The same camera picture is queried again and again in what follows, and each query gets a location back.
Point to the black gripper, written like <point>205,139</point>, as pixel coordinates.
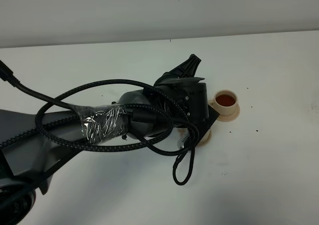
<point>187,90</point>

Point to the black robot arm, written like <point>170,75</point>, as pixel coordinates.
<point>169,117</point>

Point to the far beige cup saucer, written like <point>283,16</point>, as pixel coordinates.
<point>228,117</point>

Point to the beige cup saucer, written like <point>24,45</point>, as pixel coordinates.
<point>207,140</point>
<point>228,117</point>

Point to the far beige teacup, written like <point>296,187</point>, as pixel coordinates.
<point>225,102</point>

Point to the beige teacup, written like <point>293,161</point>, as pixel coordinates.
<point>205,136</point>
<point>225,102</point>

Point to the near beige teacup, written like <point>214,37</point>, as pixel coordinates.
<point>205,136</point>

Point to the near beige cup saucer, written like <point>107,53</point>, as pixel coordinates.
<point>207,140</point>

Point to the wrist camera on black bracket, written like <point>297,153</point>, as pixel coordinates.
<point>204,130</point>

